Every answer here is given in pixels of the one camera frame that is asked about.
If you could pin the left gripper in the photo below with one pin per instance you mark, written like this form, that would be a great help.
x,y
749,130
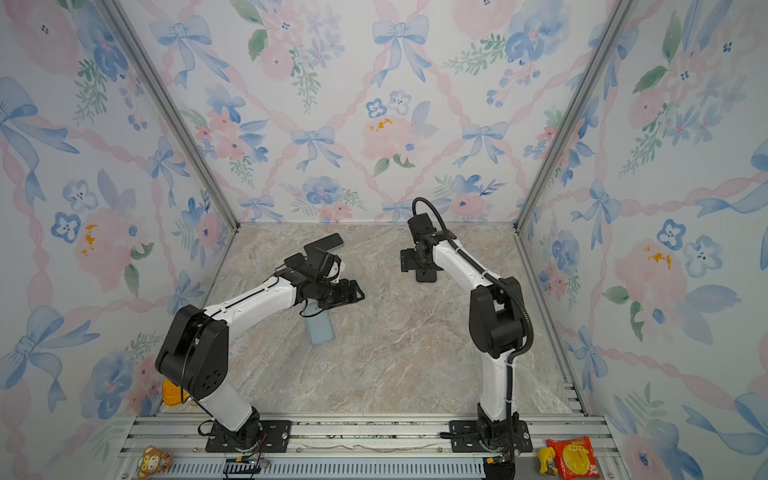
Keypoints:
x,y
348,297

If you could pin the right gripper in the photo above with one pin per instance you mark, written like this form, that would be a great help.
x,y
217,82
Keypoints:
x,y
407,261

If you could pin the light blue phone case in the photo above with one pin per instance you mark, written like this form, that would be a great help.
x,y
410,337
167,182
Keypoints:
x,y
319,329

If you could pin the black phone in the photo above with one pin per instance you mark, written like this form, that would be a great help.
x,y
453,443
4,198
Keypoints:
x,y
324,244
296,262

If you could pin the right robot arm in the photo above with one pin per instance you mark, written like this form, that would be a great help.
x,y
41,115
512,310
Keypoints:
x,y
498,324

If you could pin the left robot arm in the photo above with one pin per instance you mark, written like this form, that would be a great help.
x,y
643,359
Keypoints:
x,y
195,353

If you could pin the yellow toy figure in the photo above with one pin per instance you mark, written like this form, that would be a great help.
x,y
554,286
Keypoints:
x,y
547,462

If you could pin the red snack packet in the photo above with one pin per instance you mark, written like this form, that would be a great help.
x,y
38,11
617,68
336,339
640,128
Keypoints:
x,y
575,458

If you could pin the monkey plush toy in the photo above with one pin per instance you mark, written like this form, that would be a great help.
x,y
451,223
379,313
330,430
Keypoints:
x,y
153,461

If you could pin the aluminium rail frame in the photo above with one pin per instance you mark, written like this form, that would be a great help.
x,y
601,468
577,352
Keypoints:
x,y
335,446

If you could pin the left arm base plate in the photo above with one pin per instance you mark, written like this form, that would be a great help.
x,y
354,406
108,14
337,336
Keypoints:
x,y
265,436

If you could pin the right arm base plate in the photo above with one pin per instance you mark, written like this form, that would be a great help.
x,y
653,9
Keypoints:
x,y
495,438

